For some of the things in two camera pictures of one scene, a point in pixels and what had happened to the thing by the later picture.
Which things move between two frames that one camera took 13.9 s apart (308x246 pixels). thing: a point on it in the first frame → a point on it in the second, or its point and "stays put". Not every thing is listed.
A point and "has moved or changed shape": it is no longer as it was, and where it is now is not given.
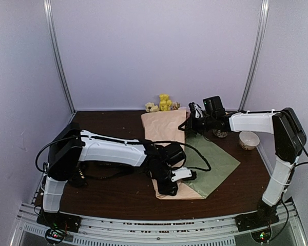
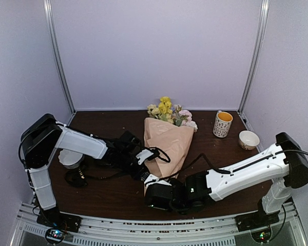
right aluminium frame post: [263, 27] stays put
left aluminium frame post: [48, 19] stays put
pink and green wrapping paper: [211, 167] has moved or changed shape
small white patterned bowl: [249, 140] stays put
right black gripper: [191, 127] → [176, 183]
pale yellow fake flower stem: [150, 107] has moved or changed shape
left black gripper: [165, 190] → [140, 172]
